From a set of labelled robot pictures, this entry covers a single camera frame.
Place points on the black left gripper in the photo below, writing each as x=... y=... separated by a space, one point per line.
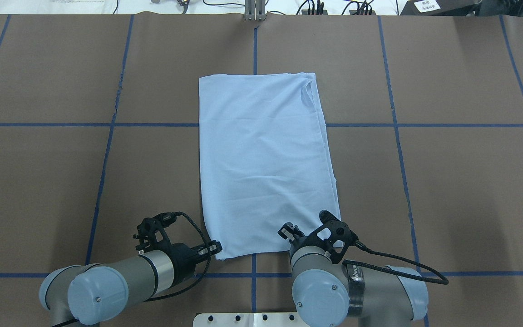
x=182 y=255

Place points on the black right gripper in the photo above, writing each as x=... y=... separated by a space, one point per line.
x=296 y=242

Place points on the light blue t-shirt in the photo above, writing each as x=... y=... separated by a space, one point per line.
x=264 y=159

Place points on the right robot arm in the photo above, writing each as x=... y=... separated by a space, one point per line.
x=327 y=289

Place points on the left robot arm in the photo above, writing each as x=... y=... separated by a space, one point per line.
x=91 y=294

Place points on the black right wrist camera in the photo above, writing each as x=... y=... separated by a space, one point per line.
x=340 y=239

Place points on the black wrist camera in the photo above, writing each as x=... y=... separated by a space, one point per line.
x=151 y=233
x=340 y=239

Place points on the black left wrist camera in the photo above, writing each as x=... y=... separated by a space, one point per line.
x=151 y=233

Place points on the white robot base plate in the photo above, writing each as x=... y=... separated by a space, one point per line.
x=249 y=319

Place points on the aluminium frame post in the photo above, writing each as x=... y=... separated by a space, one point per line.
x=255 y=10

